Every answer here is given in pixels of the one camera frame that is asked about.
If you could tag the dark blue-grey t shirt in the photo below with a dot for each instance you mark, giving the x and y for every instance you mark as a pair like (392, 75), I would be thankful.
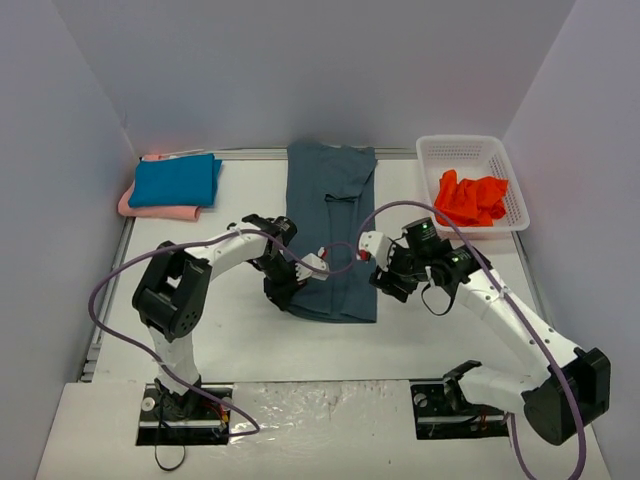
(329, 193)

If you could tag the folded pink t shirt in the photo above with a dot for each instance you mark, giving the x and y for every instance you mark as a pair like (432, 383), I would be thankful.
(177, 212)

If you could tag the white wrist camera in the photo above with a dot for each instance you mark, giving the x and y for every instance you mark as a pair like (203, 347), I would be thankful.
(311, 267)
(374, 246)

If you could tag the orange crumpled t shirt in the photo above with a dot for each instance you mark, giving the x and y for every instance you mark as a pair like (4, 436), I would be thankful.
(471, 202)

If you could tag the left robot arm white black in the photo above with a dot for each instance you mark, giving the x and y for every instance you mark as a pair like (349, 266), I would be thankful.
(170, 297)

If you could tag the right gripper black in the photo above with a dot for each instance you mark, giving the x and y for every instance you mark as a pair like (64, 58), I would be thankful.
(388, 283)

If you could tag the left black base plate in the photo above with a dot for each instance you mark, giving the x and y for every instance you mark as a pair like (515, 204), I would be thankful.
(167, 419)

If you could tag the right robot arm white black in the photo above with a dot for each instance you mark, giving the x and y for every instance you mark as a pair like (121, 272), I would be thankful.
(469, 280)

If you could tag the aluminium rail right edge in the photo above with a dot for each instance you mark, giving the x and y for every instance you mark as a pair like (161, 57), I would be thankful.
(530, 280)

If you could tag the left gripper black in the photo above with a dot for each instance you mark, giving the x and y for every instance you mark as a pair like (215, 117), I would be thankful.
(282, 290)

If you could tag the white plastic basket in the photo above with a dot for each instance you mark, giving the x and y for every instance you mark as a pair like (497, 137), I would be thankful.
(473, 157)

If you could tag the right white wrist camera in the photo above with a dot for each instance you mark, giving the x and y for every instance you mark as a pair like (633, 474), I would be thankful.
(374, 246)

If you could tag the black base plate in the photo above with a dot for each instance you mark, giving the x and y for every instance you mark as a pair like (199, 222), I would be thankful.
(167, 419)
(437, 418)

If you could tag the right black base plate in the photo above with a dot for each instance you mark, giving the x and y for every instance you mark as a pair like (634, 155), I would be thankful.
(437, 418)

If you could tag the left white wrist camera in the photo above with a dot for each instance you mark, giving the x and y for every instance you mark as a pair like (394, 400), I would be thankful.
(311, 267)

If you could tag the aluminium rail back edge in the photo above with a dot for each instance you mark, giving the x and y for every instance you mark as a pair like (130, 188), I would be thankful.
(280, 153)

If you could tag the folded teal t shirt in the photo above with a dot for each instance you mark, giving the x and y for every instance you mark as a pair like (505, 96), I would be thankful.
(184, 181)

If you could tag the aluminium rail edge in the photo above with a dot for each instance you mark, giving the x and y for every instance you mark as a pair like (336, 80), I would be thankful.
(530, 280)
(280, 153)

